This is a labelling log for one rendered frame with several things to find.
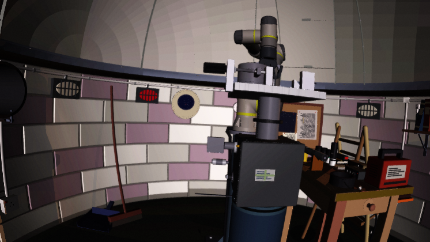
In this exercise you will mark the round star chart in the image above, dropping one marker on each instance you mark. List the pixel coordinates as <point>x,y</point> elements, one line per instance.
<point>185,103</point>

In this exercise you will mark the grey column lock wing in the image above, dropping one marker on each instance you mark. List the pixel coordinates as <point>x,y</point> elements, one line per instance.
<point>215,145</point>

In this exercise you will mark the red-brown broom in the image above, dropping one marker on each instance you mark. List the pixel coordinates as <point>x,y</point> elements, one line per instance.
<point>116,151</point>

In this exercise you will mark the dark pier box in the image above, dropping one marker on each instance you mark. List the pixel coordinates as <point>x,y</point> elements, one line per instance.
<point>268,157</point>

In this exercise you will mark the white grille wall lamp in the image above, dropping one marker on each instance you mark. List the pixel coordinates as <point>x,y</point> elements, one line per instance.
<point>66,88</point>
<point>368,110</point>

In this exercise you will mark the wooden work table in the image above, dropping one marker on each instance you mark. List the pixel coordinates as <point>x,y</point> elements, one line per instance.
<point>362,205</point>

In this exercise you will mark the white pier plate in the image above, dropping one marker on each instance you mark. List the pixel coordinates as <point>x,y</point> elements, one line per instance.
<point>278,90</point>

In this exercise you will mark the white bearing block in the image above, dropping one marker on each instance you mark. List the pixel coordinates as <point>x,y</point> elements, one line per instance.
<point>269,75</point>

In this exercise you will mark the black eyepiece with white base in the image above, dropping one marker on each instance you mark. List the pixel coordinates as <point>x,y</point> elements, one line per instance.
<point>333,152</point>

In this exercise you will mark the black round disc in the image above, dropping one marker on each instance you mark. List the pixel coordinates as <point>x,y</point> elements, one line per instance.
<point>342,179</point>

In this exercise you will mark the blue dustpan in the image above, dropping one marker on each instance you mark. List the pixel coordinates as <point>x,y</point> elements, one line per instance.
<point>97,216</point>

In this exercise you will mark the black azimuth knob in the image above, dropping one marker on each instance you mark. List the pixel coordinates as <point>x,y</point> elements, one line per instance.
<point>215,67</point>

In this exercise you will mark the wooden stepladder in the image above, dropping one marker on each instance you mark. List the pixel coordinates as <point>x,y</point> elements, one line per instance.
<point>364,144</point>

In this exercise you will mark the brown notice board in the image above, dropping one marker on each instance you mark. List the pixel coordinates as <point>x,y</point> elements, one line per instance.
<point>307,126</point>

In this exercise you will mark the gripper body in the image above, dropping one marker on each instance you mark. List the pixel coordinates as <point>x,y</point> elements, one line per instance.
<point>268,56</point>

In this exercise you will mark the white stop block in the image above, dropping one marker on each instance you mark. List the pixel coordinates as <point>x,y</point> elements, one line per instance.
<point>307,80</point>

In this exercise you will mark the grey round mount hub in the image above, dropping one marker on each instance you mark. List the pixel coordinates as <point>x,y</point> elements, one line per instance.
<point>250,76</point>

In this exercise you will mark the blue pier column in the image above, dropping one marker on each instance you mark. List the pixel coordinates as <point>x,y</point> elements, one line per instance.
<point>258,225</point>

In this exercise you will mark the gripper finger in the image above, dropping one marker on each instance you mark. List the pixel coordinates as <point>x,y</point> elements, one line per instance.
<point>278,75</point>

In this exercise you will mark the white wall socket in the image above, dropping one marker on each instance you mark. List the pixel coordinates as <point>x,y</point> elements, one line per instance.
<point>9,204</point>

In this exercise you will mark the grey crank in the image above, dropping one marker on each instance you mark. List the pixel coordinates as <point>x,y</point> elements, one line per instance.
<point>220,161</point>

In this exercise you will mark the black column collar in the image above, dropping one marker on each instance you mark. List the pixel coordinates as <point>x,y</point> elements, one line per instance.
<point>267,121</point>

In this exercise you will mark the white knob bracket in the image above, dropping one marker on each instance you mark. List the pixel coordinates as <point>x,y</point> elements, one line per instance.
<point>230,75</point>

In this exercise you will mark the grey threaded screw rod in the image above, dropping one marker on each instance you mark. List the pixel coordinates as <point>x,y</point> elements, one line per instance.
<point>250,70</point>

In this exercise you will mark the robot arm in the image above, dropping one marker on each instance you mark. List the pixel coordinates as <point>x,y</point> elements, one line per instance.
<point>268,27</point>

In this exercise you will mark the grey wall conduit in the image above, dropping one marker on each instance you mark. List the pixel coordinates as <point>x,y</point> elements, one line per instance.
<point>134,82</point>

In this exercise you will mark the black round lamp on stand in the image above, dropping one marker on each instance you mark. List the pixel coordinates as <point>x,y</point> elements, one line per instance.
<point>11,90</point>

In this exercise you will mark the black tube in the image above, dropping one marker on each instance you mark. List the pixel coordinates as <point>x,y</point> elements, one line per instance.
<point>317,154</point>

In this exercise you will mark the grey inner column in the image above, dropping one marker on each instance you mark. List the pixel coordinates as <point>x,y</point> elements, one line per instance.
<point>268,110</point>

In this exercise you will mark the small white block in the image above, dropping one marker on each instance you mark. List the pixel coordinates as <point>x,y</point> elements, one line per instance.
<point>295,84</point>

